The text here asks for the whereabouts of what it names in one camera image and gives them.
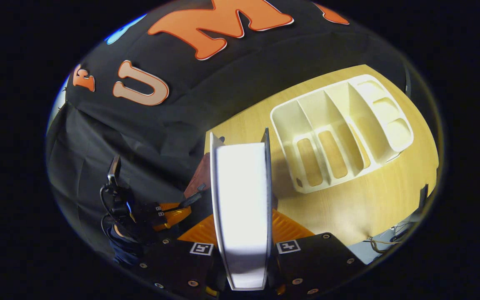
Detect tangled cables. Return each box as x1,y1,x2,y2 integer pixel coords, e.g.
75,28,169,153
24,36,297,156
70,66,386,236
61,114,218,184
367,223,413,254

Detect white bookshelf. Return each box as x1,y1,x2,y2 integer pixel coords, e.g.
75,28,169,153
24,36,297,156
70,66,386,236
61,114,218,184
270,74,415,195

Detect black backdrop cloth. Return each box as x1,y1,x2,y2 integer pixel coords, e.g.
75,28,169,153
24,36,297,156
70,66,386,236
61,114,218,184
46,0,411,267

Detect maroon schoolbag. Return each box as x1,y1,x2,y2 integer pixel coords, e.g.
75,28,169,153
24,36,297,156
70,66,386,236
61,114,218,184
183,152,212,209

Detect white portrait cover book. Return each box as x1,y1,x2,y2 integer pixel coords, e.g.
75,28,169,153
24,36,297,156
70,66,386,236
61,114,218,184
209,127,274,291

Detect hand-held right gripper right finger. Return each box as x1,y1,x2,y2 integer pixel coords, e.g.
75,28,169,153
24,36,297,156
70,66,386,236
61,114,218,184
270,208,368,297

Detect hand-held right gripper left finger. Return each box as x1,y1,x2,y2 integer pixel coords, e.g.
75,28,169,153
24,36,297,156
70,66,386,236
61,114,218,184
137,214,226,299

